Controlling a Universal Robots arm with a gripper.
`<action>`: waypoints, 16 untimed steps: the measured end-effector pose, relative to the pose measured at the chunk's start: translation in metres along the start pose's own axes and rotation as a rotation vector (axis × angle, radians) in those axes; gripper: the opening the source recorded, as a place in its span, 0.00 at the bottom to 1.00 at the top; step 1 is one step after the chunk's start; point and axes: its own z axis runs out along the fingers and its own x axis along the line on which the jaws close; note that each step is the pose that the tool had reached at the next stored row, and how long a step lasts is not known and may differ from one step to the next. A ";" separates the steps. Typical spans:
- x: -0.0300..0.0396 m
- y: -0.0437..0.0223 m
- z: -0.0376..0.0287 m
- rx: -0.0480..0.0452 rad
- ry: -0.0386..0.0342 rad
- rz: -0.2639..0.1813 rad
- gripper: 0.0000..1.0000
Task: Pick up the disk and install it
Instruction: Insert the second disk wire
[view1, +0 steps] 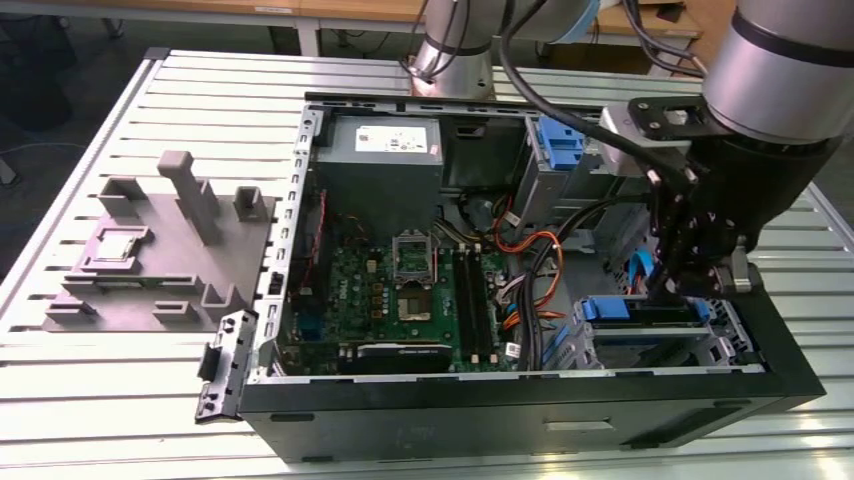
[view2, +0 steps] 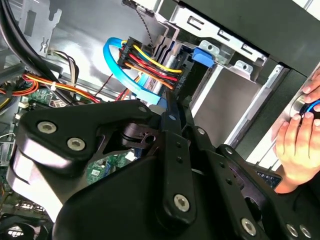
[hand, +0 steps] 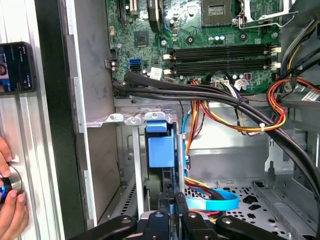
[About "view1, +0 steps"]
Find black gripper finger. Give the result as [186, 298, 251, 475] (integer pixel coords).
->
[643, 166, 702, 307]
[691, 218, 763, 300]

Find blue wire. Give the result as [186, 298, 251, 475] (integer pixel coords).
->
[626, 249, 661, 297]

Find hard disk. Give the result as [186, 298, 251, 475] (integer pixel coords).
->
[581, 295, 713, 369]

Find silver disk bay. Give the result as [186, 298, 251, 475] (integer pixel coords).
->
[573, 292, 753, 371]

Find silver optical drive cage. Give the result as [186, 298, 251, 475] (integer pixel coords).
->
[516, 114, 659, 231]

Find blue drive bay latch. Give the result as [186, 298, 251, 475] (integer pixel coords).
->
[538, 115, 587, 171]

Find black RAM slot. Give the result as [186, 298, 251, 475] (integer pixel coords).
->
[470, 243, 500, 364]
[452, 243, 480, 364]

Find brown wooden cabinet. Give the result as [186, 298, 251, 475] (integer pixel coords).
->
[690, 0, 739, 61]

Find metal socket cover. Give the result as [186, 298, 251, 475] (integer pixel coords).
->
[390, 228, 442, 291]

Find small wooden top desk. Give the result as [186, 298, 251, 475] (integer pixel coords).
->
[532, 4, 706, 76]

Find CPU socket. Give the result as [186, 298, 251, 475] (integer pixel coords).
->
[394, 293, 439, 325]

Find grey power supply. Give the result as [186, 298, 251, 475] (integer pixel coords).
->
[311, 113, 447, 241]

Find black graphics card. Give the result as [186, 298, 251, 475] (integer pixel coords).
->
[336, 340, 456, 375]

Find green motherboard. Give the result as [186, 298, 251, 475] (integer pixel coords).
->
[276, 239, 528, 374]

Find black PC case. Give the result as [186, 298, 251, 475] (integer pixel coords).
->
[236, 89, 829, 464]

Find grey parts rack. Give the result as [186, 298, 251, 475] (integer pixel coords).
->
[40, 149, 282, 334]

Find long wooden top desk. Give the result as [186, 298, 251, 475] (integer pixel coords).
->
[0, 0, 428, 56]

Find silver CPU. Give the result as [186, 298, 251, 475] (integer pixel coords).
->
[92, 234, 142, 261]

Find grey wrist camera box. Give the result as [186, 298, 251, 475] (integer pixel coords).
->
[598, 107, 690, 177]

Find orange wire bundle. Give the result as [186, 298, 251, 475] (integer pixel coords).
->
[491, 230, 569, 334]

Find black cable bundle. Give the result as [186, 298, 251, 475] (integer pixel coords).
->
[519, 192, 659, 372]

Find thick black camera cable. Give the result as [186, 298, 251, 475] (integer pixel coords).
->
[499, 0, 709, 176]

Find thin red wire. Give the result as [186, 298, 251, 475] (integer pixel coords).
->
[299, 188, 330, 297]

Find metal case latch bracket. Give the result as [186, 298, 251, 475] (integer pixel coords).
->
[194, 308, 260, 425]

